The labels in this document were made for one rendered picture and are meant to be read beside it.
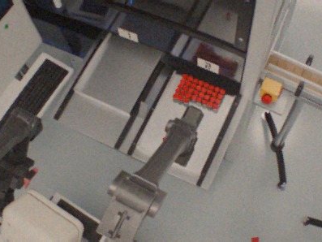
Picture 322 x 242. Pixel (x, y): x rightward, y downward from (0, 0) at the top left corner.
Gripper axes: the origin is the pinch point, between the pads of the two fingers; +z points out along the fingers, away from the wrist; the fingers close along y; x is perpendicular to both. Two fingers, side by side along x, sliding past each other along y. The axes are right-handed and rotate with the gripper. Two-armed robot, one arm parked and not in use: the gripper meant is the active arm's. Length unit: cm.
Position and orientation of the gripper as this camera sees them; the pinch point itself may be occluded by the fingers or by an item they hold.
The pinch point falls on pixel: (182, 156)
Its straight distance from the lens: 149.1
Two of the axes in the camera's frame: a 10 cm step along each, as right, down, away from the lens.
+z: 0.8, 3.6, 9.3
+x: -9.0, -3.8, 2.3
